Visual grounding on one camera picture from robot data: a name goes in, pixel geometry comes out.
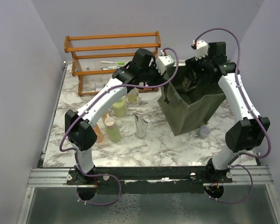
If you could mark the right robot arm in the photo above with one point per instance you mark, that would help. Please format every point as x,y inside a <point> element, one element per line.
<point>208,66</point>

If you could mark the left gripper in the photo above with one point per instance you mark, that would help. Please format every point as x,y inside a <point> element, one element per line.
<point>159,79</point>

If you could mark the pink green marker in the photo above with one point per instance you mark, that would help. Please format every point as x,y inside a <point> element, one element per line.
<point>111,68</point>

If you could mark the green lotion bottle white cap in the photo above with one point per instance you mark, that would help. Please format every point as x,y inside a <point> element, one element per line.
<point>119,107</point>

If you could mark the pink orange bottle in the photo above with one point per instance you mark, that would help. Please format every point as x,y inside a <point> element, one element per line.
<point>99,134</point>

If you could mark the small purple jar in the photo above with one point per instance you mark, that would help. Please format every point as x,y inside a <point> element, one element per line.
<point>204,131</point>

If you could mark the green canvas bag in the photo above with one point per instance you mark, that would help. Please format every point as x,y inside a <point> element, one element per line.
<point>188,111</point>

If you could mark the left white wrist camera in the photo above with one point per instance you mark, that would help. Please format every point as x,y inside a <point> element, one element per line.
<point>164,62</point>

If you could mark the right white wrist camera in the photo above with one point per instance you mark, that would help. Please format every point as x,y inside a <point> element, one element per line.
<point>201,49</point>

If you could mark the orange wooden shelf rack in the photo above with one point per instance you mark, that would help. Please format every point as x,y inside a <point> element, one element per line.
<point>88,51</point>

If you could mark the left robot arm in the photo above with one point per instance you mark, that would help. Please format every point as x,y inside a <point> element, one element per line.
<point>143,68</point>

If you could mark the clear square bottle black cap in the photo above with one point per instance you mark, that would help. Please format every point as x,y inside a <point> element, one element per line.
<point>188,85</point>

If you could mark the silver foil pouch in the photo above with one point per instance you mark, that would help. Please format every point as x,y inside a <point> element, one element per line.
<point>141,126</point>

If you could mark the green bottle beige cap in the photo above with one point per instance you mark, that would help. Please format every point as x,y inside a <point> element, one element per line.
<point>112,129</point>

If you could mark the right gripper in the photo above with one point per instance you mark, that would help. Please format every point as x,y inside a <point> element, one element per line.
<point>192,63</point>

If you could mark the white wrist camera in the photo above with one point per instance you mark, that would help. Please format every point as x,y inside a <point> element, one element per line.
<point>201,49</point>
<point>164,62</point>

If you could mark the green white marker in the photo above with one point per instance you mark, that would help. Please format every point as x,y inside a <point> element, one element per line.
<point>118,63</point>

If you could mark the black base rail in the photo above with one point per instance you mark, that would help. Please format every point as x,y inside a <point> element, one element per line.
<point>145,180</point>

